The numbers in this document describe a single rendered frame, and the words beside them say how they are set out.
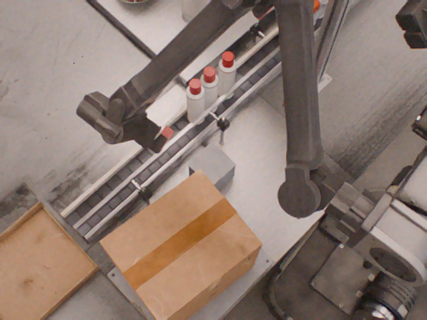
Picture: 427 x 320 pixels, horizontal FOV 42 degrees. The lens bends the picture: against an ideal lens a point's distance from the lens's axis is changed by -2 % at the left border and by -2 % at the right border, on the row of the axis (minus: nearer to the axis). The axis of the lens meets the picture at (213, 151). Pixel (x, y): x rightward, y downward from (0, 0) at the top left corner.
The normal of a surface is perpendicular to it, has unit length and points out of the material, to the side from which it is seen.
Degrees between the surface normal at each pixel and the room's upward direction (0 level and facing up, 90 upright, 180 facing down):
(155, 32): 0
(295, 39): 49
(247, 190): 0
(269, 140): 0
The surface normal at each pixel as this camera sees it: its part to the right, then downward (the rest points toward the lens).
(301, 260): 0.01, -0.39
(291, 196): -0.48, 0.29
